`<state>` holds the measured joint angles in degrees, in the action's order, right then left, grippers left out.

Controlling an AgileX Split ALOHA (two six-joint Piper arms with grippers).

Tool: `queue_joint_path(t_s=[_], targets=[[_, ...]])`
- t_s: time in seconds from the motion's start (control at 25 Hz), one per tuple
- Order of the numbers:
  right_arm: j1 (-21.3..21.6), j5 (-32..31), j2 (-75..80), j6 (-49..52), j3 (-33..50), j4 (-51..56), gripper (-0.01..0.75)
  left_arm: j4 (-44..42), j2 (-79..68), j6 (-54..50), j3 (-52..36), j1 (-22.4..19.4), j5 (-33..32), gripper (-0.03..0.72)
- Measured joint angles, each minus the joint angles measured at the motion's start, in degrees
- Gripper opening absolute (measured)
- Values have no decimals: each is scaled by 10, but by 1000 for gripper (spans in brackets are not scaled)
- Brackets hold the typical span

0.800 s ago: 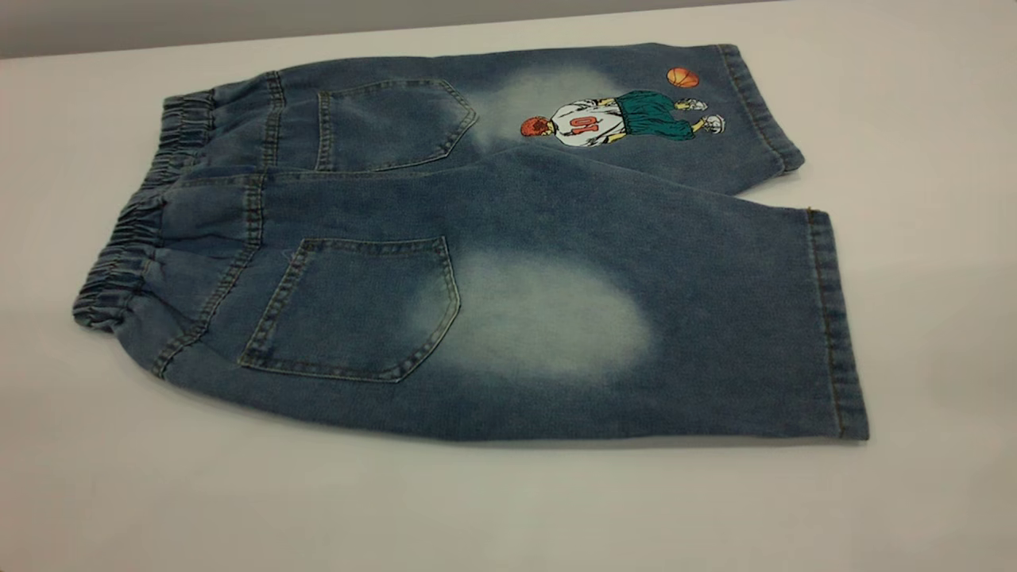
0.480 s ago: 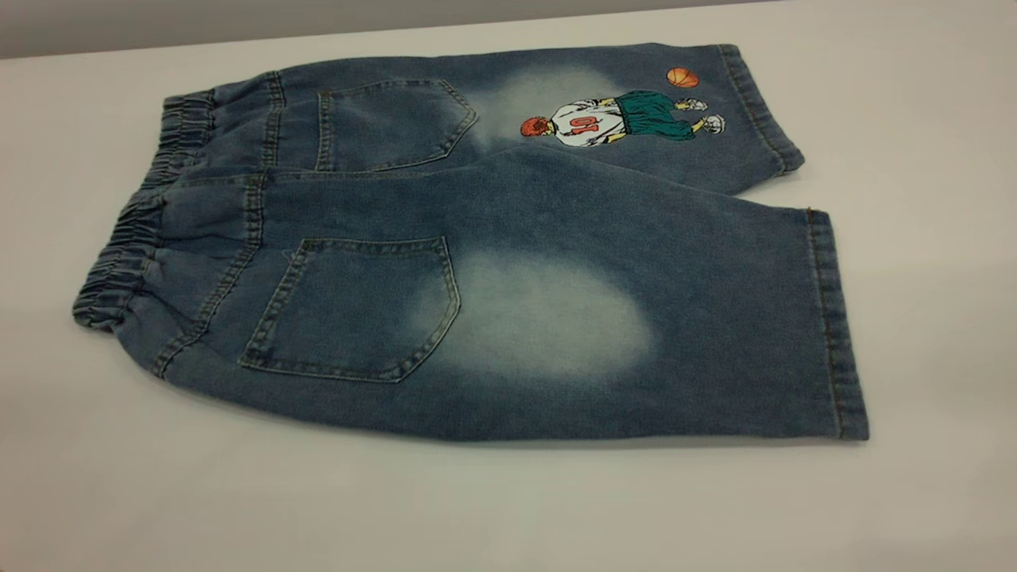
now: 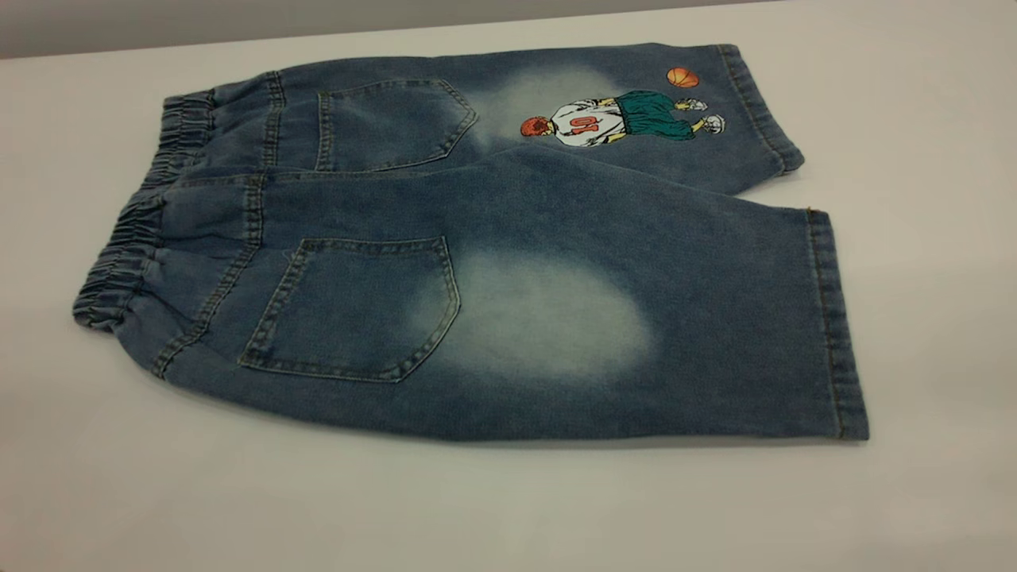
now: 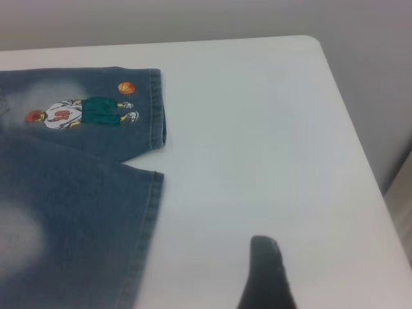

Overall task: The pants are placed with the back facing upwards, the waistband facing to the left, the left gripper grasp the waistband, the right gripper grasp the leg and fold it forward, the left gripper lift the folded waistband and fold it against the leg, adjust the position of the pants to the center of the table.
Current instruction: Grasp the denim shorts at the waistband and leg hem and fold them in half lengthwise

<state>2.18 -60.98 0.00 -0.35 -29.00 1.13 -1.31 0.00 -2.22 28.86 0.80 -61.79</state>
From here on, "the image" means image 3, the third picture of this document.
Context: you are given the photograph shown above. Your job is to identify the blue denim shorts with print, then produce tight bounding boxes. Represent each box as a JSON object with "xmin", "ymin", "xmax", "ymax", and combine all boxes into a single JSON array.
[{"xmin": 72, "ymin": 41, "xmax": 870, "ymax": 443}]

